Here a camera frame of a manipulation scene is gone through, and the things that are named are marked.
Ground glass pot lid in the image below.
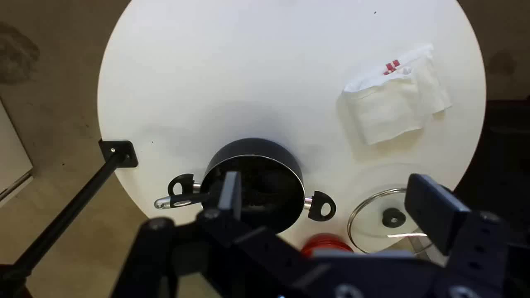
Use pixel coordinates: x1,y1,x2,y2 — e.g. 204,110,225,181
346,186,437,257

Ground white folded towel red print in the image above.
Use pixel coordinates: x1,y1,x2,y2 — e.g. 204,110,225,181
343,43,452,148

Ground black stand pole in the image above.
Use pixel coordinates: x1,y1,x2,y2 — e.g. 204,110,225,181
0,139,139,298

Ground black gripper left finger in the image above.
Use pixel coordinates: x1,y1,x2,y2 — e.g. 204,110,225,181
111,171,311,298

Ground red plastic cup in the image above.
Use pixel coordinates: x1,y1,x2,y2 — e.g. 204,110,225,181
300,232,353,259

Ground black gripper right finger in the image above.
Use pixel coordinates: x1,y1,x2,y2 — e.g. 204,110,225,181
404,173,530,298

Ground black cooking pot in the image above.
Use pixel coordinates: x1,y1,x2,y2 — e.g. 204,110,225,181
167,138,338,236

